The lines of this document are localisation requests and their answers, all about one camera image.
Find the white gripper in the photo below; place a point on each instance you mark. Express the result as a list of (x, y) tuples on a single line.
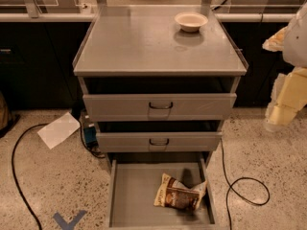
[(296, 45)]

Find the brown chip bag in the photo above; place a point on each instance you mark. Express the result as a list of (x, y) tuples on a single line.
[(174, 194)]

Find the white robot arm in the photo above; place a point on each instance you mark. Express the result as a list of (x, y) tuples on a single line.
[(295, 40)]

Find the grey metal drawer cabinet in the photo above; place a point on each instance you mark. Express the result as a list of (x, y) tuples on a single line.
[(143, 50)]

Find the grey top drawer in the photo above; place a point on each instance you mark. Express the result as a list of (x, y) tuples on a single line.
[(158, 107)]

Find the grey drawer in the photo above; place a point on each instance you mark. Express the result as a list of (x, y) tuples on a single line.
[(133, 189), (158, 107), (158, 141)]

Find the grey middle drawer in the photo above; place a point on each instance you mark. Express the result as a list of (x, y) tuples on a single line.
[(158, 141)]

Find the grey bottom drawer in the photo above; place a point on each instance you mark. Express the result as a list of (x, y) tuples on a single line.
[(133, 189)]

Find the white paper bowl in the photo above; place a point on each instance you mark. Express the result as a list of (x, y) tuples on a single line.
[(190, 22)]

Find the blue power box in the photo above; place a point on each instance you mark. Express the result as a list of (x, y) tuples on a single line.
[(89, 131)]

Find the white paper sheet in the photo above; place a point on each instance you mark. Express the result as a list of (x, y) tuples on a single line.
[(58, 131)]

